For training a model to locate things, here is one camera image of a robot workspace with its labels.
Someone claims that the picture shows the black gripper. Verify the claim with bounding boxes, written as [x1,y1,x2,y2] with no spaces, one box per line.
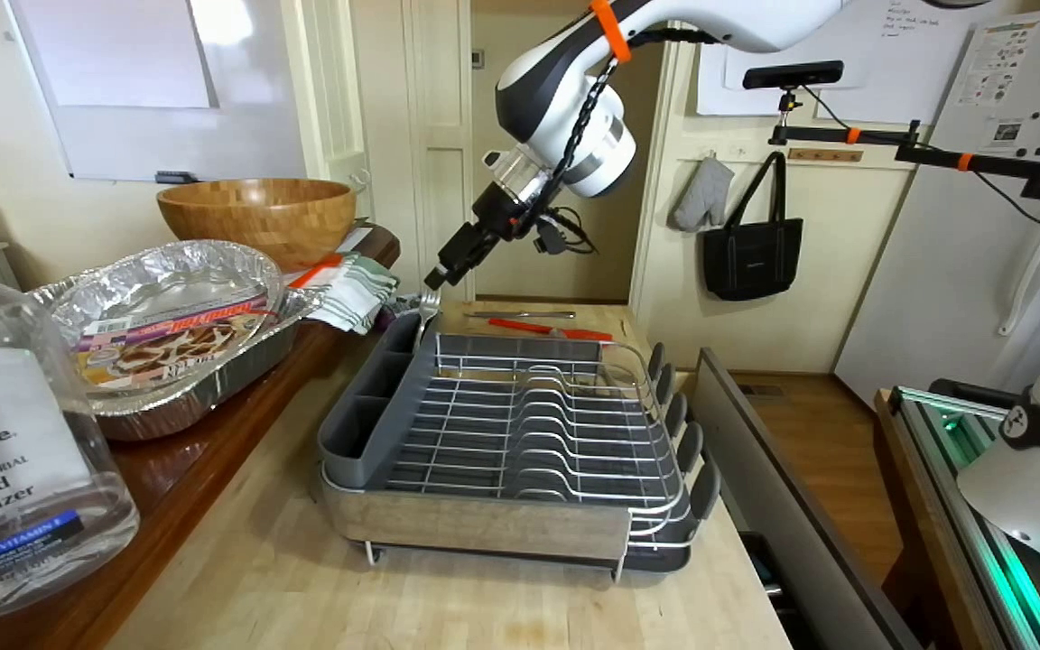
[423,177,548,291]

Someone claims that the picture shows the silver fork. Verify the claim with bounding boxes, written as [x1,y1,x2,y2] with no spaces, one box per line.
[387,287,445,327]

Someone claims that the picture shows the grey dish drying rack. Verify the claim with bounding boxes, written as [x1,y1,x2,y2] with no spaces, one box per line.
[315,302,723,589]

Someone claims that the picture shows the silver spoon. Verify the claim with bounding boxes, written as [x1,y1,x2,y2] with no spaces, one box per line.
[463,302,582,325]

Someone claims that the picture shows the red silicone spatula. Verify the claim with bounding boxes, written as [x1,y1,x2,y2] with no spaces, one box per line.
[483,309,619,345]

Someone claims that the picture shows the cream interior door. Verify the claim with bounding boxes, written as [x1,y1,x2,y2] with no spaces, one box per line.
[467,0,668,307]

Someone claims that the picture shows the wooden bowl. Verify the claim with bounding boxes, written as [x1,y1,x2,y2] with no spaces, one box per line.
[157,177,361,274]

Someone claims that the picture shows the grey oven mitt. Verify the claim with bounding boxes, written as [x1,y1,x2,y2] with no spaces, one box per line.
[665,154,742,233]

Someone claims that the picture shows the covered aluminium foil tray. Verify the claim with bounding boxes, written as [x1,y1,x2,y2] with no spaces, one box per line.
[27,238,315,447]

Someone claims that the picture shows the black tote bag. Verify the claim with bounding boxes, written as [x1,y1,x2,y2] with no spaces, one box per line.
[696,149,810,302]

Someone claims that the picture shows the dark wooden shelf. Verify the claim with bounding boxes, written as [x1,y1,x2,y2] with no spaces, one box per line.
[0,219,405,650]

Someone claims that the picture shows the clear hand sanitizer bottle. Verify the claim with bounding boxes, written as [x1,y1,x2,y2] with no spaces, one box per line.
[0,278,144,627]

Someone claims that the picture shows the white refrigerator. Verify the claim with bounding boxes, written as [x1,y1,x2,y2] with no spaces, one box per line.
[831,4,1040,411]

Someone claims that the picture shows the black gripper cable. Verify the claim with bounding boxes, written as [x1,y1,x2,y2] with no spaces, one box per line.
[538,197,603,260]

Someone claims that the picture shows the wooden hook rail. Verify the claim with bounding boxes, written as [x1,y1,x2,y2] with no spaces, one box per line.
[784,145,868,164]

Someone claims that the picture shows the black stereo camera bar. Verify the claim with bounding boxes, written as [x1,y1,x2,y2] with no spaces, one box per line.
[742,56,850,95]

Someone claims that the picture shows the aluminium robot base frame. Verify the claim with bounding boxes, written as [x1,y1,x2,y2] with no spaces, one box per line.
[873,380,1040,650]

